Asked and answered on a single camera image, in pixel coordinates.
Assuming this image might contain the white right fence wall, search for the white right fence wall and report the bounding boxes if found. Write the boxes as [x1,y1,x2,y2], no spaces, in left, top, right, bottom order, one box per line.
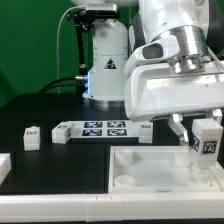
[209,163,224,192]

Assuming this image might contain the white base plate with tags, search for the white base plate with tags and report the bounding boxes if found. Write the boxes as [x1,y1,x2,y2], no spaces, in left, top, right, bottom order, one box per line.
[71,120,140,138]

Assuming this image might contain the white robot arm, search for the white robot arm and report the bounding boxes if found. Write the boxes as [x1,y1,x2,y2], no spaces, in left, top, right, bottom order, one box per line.
[71,0,224,145]

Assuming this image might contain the black camera stand pole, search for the black camera stand pole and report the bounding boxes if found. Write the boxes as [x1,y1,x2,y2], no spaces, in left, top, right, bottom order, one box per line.
[75,23,87,82]

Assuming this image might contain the white left fence wall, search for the white left fence wall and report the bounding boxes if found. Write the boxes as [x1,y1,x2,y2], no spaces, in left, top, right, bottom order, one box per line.
[0,153,11,185]

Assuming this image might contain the white front fence wall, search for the white front fence wall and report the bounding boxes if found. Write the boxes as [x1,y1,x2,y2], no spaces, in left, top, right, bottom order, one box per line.
[0,192,224,223]

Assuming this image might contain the white square table top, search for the white square table top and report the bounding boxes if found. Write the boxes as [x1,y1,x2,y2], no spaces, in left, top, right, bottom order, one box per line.
[108,146,222,194]

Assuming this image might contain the white fence wall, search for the white fence wall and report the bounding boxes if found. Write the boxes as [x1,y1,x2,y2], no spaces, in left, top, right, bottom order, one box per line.
[209,163,224,192]
[0,192,224,223]
[0,153,11,185]

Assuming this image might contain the black camera on stand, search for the black camera on stand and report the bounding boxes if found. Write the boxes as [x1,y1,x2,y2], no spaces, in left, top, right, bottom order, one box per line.
[66,3,119,23]

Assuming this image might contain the grey cable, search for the grey cable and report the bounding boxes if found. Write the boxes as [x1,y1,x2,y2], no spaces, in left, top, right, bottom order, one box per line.
[55,5,84,94]

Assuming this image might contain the black cables at base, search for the black cables at base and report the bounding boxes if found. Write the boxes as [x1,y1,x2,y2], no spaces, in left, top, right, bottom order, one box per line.
[38,75,88,95]

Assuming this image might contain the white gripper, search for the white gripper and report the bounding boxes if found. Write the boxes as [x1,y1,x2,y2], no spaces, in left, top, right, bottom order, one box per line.
[124,35,224,146]

